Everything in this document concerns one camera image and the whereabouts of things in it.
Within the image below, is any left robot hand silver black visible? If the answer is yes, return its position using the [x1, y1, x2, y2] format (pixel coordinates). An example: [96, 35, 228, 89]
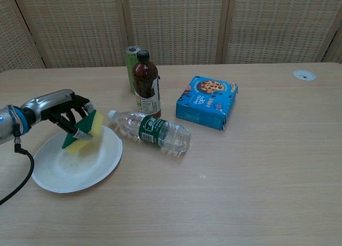
[21, 89, 95, 139]

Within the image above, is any green and yellow sponge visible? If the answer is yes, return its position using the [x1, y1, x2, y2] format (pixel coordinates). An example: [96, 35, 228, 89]
[61, 109, 105, 155]

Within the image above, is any white round plate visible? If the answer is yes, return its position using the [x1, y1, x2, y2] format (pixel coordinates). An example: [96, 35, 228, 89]
[31, 125, 123, 194]

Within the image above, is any green drink can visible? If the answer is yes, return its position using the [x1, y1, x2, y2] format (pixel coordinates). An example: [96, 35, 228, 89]
[126, 46, 146, 95]

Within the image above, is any brown bottle black cap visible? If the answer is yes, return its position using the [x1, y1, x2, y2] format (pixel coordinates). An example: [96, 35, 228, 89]
[133, 50, 162, 118]

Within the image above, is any clear water bottle green label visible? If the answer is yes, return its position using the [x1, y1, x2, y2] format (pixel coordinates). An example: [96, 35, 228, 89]
[107, 109, 192, 158]

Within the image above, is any woven bamboo folding screen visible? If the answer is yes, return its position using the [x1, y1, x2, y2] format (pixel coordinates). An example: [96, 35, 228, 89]
[0, 0, 342, 73]

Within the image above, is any blue cookie box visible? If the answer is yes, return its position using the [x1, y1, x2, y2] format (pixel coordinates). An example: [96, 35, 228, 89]
[175, 75, 239, 131]

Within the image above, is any black left hand cable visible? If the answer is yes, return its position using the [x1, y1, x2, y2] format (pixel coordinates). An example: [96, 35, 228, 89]
[0, 136, 35, 205]

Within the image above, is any grey table cable grommet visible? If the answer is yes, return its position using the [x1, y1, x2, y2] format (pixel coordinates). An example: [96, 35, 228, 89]
[293, 69, 317, 82]

